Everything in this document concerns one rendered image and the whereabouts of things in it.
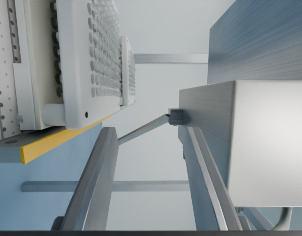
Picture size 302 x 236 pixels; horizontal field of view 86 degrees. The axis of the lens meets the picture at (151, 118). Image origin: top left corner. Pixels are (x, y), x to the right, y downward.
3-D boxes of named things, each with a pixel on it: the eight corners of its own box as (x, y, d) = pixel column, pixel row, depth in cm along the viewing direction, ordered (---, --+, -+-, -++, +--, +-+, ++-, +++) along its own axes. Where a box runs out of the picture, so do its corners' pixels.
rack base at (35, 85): (88, 10, 39) (98, 10, 39) (93, 110, 42) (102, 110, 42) (-11, -131, 15) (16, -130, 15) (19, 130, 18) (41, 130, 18)
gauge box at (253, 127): (224, 210, 13) (461, 209, 13) (234, 78, 12) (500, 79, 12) (177, 138, 35) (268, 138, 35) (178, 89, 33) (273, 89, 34)
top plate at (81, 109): (109, 10, 39) (117, 10, 39) (112, 110, 42) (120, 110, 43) (44, -130, 15) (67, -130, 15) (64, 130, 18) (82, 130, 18)
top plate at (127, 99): (122, 106, 59) (128, 106, 59) (120, 34, 55) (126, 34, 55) (130, 102, 83) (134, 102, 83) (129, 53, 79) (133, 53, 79)
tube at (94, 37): (43, 34, 21) (99, 33, 21) (44, 44, 22) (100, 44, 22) (36, 30, 20) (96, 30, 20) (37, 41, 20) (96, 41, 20)
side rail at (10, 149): (-14, 163, 14) (22, 163, 14) (-17, 145, 14) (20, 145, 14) (132, 101, 145) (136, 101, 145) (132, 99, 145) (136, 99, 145)
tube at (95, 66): (45, 61, 22) (101, 62, 22) (46, 71, 22) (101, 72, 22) (39, 59, 21) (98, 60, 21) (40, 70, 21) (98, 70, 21)
